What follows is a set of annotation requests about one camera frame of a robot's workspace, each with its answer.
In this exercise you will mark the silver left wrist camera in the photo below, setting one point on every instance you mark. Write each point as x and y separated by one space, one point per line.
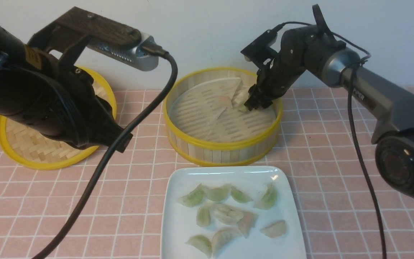
135 57

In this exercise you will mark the pink dumpling plate centre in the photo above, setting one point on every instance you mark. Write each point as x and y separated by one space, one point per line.
246 223

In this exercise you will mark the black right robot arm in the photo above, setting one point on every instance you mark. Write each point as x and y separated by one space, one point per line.
327 57

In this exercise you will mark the bamboo steamer basket yellow rim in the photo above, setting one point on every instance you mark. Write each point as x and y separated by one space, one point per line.
206 153

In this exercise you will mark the pale dumpling plate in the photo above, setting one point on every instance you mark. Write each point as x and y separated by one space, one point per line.
276 229
226 214
222 238

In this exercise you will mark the pale dumpling in steamer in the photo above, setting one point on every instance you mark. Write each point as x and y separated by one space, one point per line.
241 96

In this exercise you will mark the white mesh steamer liner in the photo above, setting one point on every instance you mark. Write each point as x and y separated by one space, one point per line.
205 112

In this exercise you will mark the bamboo steamer lid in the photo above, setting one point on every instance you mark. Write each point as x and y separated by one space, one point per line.
31 149

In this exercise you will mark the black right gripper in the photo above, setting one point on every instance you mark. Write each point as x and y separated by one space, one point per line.
280 73

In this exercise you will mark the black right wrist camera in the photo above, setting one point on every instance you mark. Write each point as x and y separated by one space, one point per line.
261 49

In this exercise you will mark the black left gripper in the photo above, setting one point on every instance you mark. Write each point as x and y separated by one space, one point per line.
82 113

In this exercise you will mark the green dumpling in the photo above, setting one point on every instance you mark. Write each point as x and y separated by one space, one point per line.
243 108
269 199

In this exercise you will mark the green dumpling on plate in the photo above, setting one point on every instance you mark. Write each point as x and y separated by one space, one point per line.
269 199

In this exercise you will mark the small green dumpling plate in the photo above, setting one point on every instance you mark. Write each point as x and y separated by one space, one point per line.
239 196

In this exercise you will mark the pale dumpling plate bottom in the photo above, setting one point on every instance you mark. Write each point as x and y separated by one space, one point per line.
222 238

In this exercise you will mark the pale dumpling plate centre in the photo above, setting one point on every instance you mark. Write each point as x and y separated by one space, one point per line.
226 214

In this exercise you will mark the white square plate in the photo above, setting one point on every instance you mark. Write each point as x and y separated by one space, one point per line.
179 223

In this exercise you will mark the pale dumpling plate right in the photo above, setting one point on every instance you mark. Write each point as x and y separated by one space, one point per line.
276 229

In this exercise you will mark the green dumpling plate bottom left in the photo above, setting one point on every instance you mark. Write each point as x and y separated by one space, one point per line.
201 243

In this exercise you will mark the green dumpling plate top left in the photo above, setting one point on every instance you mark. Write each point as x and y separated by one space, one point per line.
193 198

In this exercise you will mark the green dumpling plate top middle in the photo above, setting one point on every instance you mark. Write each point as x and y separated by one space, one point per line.
217 194

